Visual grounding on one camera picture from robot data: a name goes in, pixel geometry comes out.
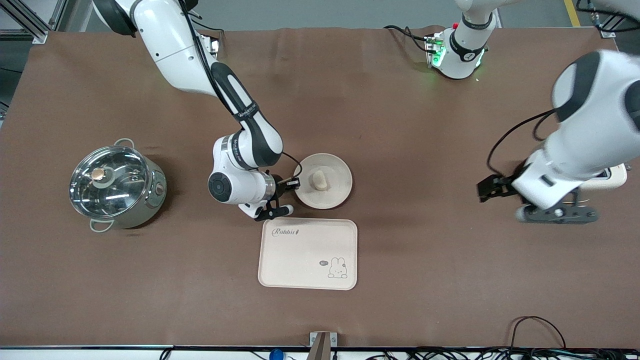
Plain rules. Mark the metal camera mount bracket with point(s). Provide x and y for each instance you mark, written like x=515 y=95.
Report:
x=322 y=347

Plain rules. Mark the cream two-slot toaster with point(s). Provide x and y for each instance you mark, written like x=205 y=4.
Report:
x=617 y=179

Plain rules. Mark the brown table cloth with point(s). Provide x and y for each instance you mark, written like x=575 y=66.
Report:
x=400 y=125

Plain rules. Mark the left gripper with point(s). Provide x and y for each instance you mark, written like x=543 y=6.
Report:
x=504 y=184

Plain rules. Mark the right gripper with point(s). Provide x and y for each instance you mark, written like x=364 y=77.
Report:
x=279 y=184

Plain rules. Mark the round cream plate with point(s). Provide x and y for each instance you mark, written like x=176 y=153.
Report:
x=336 y=196

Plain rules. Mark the small white bun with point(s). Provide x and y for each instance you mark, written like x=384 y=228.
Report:
x=320 y=181

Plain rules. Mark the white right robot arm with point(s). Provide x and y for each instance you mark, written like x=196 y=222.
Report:
x=170 y=45

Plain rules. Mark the glass pot lid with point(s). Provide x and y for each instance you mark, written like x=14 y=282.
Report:
x=120 y=195

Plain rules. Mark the aluminium frame profile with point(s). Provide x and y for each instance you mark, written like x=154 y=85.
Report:
x=27 y=24
x=59 y=12

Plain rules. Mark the blue round knob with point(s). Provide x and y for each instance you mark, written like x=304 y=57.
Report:
x=276 y=355

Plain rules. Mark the cream rabbit print tray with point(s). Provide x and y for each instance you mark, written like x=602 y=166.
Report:
x=300 y=255

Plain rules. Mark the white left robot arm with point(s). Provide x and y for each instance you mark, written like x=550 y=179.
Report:
x=600 y=115

